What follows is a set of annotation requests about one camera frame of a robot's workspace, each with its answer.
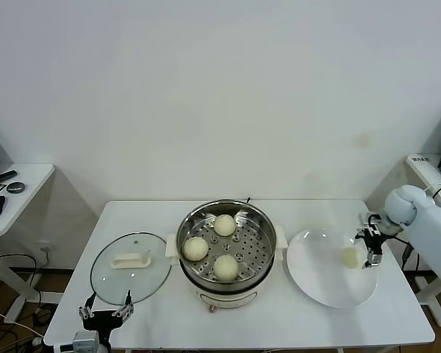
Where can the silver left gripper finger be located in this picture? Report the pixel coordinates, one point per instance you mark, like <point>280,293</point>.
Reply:
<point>85,310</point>
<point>126,309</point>

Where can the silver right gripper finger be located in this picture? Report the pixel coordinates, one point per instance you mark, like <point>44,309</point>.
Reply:
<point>360,235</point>
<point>374,258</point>

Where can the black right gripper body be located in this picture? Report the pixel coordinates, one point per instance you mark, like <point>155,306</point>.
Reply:
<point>373,240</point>

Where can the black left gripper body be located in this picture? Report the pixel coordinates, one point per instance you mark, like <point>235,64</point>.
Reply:
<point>103,320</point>

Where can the white steamed baozi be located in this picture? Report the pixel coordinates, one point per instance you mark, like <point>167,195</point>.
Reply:
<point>195,249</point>
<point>350,257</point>
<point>226,268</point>
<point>225,225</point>

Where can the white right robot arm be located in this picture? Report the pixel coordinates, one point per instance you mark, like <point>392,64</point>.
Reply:
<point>426,228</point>

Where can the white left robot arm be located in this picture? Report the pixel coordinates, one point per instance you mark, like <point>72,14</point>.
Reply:
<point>106,343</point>

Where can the perforated steel steamer basket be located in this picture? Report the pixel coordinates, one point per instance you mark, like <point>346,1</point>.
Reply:
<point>250,228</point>

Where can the white round plate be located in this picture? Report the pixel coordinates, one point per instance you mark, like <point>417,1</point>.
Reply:
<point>316,264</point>

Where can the white side table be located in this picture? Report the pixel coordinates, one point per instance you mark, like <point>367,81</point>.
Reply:
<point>33,184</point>
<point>424,169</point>

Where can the white label sticker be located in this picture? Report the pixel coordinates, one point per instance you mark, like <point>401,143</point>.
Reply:
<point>420,159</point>

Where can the round dark disc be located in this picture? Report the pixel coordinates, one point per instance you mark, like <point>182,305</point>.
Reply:
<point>14,187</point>

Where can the black remote bar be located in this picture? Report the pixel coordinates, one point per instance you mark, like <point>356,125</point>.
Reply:
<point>3,177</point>

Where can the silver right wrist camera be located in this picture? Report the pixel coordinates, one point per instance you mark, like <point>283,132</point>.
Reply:
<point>364,217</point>

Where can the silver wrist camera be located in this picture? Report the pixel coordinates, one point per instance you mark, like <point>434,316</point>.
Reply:
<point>86,342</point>
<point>364,217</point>

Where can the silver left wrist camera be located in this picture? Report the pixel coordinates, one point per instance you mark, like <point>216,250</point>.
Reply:
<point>86,342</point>

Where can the white wall socket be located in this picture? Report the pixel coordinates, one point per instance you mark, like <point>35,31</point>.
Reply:
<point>46,247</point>

